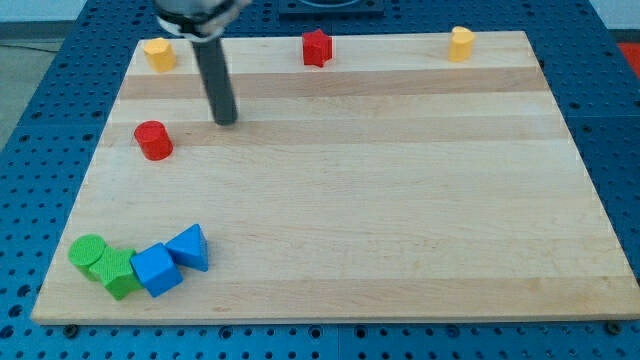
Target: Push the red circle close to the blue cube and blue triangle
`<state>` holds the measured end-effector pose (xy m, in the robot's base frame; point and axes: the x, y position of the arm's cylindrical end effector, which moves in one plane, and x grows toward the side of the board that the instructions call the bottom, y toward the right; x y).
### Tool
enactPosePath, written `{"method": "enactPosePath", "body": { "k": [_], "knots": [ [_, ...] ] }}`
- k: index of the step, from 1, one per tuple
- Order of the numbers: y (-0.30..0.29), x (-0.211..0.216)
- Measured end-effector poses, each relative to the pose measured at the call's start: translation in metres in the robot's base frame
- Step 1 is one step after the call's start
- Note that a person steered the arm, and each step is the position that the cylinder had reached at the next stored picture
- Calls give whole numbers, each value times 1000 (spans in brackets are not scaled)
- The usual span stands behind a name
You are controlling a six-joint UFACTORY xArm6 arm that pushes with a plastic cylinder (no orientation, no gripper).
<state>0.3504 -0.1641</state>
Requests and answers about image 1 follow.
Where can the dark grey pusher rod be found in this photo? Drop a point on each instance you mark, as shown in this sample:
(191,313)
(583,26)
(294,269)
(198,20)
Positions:
(214,74)

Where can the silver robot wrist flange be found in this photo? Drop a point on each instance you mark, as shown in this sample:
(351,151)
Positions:
(197,19)

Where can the blue triangle block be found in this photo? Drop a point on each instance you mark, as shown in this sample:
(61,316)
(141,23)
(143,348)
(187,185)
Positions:
(190,249)

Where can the blue cube block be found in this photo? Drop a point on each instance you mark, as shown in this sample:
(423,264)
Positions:
(156,270)

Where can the yellow hexagon block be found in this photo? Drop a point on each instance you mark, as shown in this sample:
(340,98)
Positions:
(159,54)

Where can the red cylinder block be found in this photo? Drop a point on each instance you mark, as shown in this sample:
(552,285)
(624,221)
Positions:
(153,140)

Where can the red star block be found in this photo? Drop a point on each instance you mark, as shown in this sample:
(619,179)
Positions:
(317,48)

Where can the wooden board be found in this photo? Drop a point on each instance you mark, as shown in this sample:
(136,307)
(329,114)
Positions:
(390,185)

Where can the green cylinder block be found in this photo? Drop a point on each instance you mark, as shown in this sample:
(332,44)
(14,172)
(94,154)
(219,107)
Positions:
(84,252)

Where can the green star block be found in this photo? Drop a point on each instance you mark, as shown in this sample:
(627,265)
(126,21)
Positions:
(115,272)

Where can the yellow heart block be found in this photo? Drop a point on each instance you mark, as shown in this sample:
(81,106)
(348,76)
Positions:
(461,44)

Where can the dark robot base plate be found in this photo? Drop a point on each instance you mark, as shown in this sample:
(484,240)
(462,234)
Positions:
(291,8)

